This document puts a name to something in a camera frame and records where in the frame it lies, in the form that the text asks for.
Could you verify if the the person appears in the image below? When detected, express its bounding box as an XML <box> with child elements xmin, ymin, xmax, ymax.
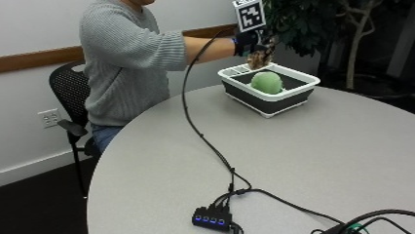
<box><xmin>77</xmin><ymin>0</ymin><xmax>270</xmax><ymax>154</ymax></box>

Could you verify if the black usb hub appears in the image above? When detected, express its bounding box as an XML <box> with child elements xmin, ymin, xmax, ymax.
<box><xmin>190</xmin><ymin>206</ymin><xmax>234</xmax><ymax>232</ymax></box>

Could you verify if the brown spotted soft toy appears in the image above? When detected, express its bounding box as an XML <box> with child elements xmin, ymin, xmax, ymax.
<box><xmin>244</xmin><ymin>34</ymin><xmax>278</xmax><ymax>71</ymax></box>

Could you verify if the white wall outlet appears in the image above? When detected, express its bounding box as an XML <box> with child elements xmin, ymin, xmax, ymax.
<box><xmin>36</xmin><ymin>107</ymin><xmax>64</xmax><ymax>130</ymax></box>

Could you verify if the black glove cable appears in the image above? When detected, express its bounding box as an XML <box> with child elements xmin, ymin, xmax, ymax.
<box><xmin>181</xmin><ymin>26</ymin><xmax>347</xmax><ymax>225</ymax></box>

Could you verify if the green round ball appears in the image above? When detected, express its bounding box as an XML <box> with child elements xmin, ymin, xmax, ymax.
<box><xmin>248</xmin><ymin>70</ymin><xmax>286</xmax><ymax>96</ymax></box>

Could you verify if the black mesh office chair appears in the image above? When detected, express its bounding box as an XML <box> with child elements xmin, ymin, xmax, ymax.
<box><xmin>48</xmin><ymin>59</ymin><xmax>103</xmax><ymax>200</ymax></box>

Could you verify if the wooden wall rail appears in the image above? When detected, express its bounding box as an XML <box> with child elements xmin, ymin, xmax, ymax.
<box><xmin>0</xmin><ymin>22</ymin><xmax>238</xmax><ymax>74</ymax></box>

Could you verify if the black cable bundle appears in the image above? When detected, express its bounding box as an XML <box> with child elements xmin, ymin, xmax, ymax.
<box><xmin>310</xmin><ymin>208</ymin><xmax>415</xmax><ymax>234</ymax></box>

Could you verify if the white and grey basin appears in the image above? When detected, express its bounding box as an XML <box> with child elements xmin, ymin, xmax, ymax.
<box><xmin>216</xmin><ymin>62</ymin><xmax>322</xmax><ymax>119</ymax></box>

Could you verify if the green leafy potted tree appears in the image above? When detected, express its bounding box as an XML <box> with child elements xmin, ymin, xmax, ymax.
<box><xmin>260</xmin><ymin>0</ymin><xmax>415</xmax><ymax>91</ymax></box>

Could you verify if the white marker cube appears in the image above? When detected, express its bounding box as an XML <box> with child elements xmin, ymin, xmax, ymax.
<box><xmin>232</xmin><ymin>0</ymin><xmax>267</xmax><ymax>33</ymax></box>

